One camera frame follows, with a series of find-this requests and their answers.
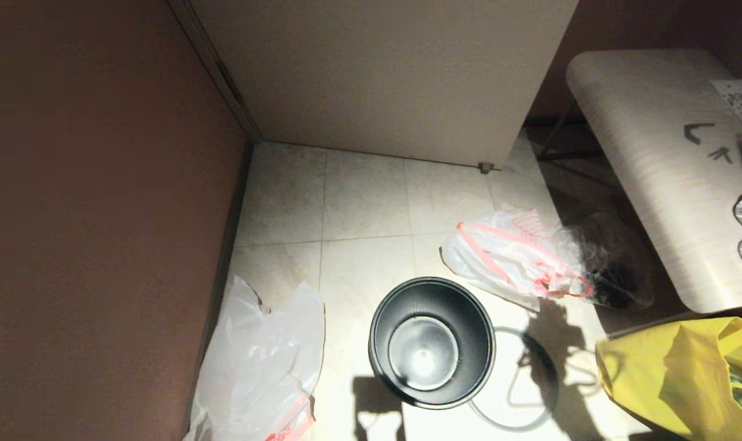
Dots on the black round trash bin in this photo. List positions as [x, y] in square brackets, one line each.
[432, 300]

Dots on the white plastic bag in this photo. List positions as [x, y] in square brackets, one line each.
[260, 367]

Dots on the crumpled clear plastic bag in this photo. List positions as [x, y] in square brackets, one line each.
[622, 269]

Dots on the yellow plastic bag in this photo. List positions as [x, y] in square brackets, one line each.
[671, 373]

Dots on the small grey door stopper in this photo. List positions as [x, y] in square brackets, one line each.
[484, 168]

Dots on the white door panel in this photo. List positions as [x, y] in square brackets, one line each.
[383, 73]

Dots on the black L-shaped hex key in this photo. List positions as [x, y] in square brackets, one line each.
[689, 133]

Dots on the small black hex keys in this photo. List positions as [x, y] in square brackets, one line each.
[720, 155]

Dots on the black metal table frame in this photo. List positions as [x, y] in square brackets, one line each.
[567, 156]

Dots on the brown door frame strip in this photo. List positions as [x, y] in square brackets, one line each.
[208, 55]

